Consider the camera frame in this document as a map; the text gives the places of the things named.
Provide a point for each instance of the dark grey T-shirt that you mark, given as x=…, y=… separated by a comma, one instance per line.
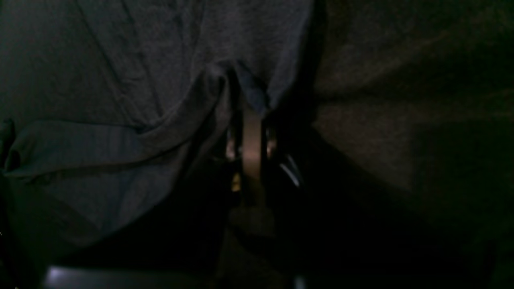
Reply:
x=106, y=96

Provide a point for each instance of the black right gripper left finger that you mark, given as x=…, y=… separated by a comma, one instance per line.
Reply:
x=176, y=245

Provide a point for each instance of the black table cloth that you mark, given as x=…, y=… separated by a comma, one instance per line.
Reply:
x=419, y=94

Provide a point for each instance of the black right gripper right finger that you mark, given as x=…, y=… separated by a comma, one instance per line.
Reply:
x=343, y=228

